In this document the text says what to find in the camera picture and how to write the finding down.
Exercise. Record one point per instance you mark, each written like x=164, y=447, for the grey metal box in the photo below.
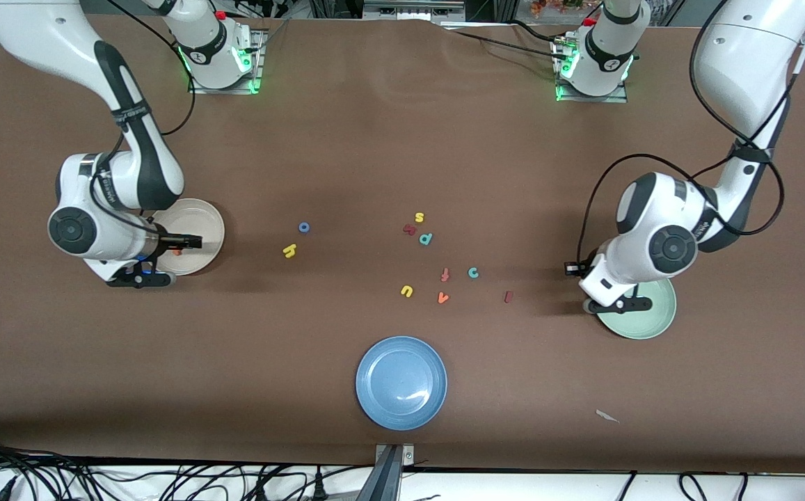
x=412, y=10

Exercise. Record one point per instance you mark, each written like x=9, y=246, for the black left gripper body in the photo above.
x=585, y=267

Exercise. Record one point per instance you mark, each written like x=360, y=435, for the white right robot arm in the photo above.
x=82, y=229

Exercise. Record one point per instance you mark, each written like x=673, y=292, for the brown table cover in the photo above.
x=374, y=139

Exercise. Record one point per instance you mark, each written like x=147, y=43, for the teal letter p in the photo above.
x=426, y=239

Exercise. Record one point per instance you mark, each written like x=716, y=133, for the orange flower decoration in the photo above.
x=555, y=5

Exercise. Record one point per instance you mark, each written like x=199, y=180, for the pale green plate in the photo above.
x=652, y=320

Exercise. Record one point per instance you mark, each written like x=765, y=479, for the blue plate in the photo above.
x=401, y=383

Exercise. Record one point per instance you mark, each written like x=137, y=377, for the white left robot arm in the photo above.
x=743, y=69

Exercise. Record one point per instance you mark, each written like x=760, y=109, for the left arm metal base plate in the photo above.
x=590, y=99

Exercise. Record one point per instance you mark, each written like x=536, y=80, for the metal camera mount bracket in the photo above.
x=389, y=480

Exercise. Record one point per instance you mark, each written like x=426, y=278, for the white paper scrap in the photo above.
x=607, y=416

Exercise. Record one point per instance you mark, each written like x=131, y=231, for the yellow letter h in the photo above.
x=289, y=250

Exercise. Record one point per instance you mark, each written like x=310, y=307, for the beige brown plate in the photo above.
x=200, y=223

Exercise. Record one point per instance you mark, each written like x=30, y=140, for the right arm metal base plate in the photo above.
x=259, y=62

